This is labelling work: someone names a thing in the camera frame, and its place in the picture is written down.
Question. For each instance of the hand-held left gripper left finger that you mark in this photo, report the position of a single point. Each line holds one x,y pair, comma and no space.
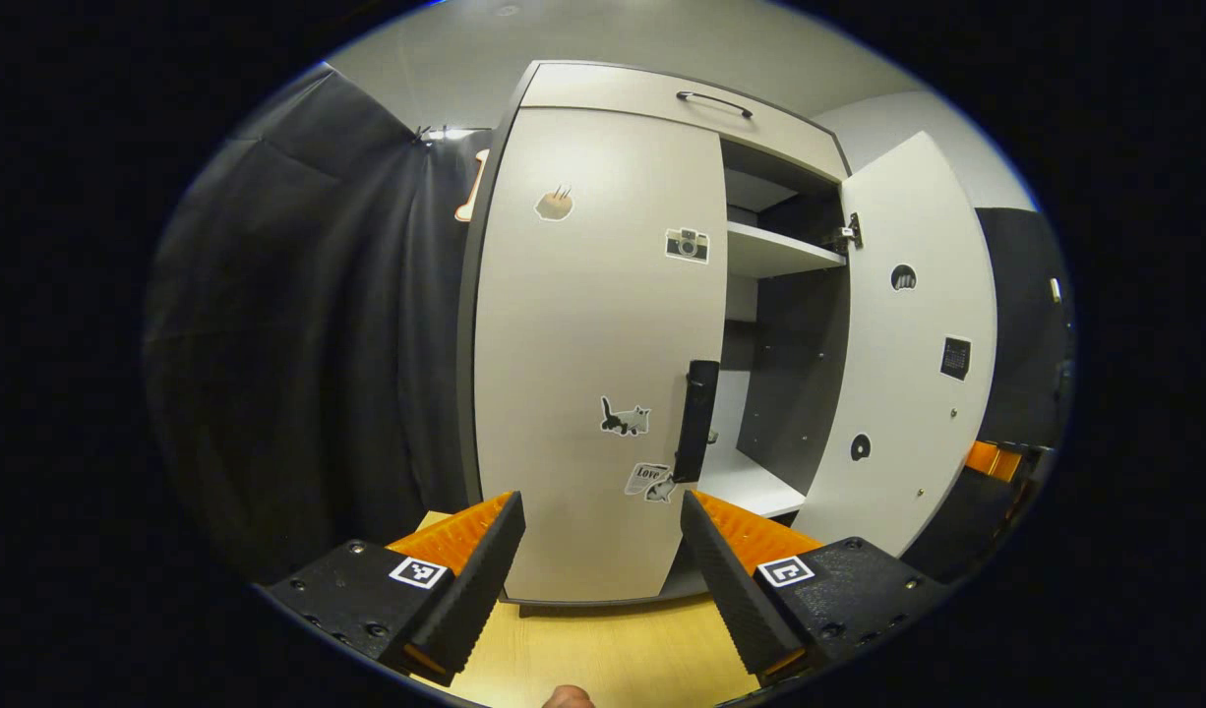
480,590

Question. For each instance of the white cabinet drawer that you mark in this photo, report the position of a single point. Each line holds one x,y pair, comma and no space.
613,90

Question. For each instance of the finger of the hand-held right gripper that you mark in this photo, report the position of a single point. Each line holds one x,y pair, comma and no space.
992,460

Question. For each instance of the white double-door shoe cabinet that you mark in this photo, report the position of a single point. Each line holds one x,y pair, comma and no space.
795,374

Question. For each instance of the white cabinet shelf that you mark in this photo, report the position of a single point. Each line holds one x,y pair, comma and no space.
770,254
751,487

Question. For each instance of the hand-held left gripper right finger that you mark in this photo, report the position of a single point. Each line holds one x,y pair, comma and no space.
736,590

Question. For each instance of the black backdrop cloth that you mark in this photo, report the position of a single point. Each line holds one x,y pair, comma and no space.
298,324

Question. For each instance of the white cabinet door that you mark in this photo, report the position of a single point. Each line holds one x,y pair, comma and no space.
908,383
573,344

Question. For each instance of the metal door hinge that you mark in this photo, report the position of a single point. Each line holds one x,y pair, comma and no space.
849,232

